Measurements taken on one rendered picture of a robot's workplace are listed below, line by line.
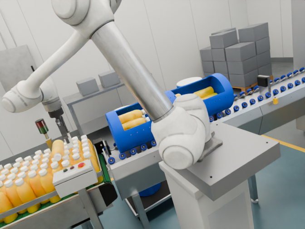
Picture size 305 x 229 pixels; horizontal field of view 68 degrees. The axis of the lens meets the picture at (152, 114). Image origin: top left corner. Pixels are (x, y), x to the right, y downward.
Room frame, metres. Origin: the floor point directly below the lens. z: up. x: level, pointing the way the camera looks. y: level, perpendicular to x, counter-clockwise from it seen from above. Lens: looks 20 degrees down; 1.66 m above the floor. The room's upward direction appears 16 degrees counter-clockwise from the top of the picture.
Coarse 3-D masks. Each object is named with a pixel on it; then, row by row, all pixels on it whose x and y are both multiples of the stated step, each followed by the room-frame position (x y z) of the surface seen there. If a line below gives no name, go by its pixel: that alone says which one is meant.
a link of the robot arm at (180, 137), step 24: (72, 0) 0.76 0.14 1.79; (96, 0) 0.81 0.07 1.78; (72, 24) 0.80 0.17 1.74; (96, 24) 0.80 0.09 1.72; (120, 48) 0.80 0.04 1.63; (120, 72) 0.80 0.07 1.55; (144, 72) 0.79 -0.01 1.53; (144, 96) 0.77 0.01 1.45; (168, 120) 0.73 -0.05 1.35; (192, 120) 0.77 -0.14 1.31; (168, 144) 0.69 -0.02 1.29; (192, 144) 0.68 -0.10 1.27
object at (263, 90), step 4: (260, 76) 1.74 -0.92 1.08; (264, 76) 1.70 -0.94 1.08; (268, 76) 1.68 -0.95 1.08; (260, 80) 1.73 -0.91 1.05; (264, 80) 1.69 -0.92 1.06; (268, 80) 1.68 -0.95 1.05; (260, 84) 1.73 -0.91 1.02; (264, 84) 1.69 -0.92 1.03; (268, 84) 1.67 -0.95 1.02; (260, 88) 1.76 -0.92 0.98; (264, 88) 1.71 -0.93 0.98; (268, 88) 1.67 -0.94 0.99; (260, 92) 1.76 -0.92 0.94; (264, 92) 1.72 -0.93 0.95
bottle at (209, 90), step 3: (207, 87) 1.66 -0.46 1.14; (210, 87) 1.65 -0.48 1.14; (201, 90) 1.63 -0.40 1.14; (204, 90) 1.62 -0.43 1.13; (207, 90) 1.62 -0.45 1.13; (210, 90) 1.62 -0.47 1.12; (213, 90) 1.63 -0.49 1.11; (195, 93) 1.61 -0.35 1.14; (198, 93) 1.61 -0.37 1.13; (201, 93) 1.61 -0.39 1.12; (204, 93) 1.61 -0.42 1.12; (207, 93) 1.61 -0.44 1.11; (210, 93) 1.62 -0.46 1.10; (201, 96) 1.60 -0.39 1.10; (204, 96) 1.61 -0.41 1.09
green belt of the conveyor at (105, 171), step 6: (102, 156) 1.53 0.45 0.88; (102, 162) 1.42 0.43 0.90; (102, 168) 1.33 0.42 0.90; (108, 174) 1.26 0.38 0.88; (108, 180) 1.18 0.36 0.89; (90, 186) 1.16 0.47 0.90; (66, 198) 1.12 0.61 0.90; (42, 204) 1.12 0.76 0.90; (48, 204) 1.10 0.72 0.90; (18, 216) 1.07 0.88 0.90; (24, 216) 1.06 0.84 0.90; (12, 222) 1.04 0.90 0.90
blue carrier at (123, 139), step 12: (192, 84) 1.66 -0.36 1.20; (204, 84) 1.72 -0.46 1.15; (216, 84) 1.66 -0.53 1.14; (228, 84) 1.50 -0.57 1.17; (168, 96) 1.45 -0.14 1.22; (216, 96) 1.45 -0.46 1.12; (228, 96) 1.47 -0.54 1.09; (132, 108) 1.55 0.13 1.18; (216, 108) 1.46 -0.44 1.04; (228, 108) 1.53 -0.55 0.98; (108, 120) 1.33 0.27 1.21; (120, 132) 1.28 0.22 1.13; (132, 132) 1.29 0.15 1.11; (144, 132) 1.31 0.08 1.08; (120, 144) 1.27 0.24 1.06; (132, 144) 1.30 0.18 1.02
